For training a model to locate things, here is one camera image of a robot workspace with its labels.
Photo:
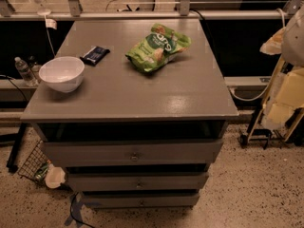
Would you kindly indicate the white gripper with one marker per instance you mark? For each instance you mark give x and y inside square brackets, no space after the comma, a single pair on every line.
[294,45]

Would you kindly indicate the grey top drawer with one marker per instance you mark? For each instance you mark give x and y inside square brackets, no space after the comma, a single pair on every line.
[81,154]

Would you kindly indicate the grey drawer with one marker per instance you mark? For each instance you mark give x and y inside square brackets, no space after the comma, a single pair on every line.
[136,181]
[81,154]
[141,200]

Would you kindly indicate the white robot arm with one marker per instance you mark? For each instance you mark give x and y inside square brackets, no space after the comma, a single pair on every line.
[292,48]

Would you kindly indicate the grey drawer cabinet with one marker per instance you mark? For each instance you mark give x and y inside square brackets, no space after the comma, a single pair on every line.
[186,101]

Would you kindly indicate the grey middle drawer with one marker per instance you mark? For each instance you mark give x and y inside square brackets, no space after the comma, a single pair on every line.
[136,181]

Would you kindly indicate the grey bottom drawer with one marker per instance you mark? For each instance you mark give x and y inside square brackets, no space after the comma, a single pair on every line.
[141,200]

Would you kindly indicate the green chip bag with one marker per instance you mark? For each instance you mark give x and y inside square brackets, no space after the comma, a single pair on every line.
[157,49]

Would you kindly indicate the dark blue snack packet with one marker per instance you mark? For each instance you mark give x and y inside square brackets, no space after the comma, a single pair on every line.
[94,56]

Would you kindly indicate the white bowl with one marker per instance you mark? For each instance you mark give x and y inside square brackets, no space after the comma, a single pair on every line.
[63,74]

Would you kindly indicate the dark-capped bottle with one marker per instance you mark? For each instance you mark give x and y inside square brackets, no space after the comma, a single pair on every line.
[35,67]

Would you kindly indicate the clear plastic water bottle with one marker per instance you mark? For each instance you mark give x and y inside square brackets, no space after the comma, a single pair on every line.
[25,72]

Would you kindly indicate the white round lid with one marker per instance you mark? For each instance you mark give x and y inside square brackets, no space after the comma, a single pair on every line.
[55,177]

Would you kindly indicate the green can in basket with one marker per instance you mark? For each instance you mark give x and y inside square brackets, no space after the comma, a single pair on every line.
[41,172]

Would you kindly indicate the yellow metal frame stand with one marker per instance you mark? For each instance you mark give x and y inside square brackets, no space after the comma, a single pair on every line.
[255,127]

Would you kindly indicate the black wire basket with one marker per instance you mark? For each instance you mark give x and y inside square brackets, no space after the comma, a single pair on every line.
[33,162]

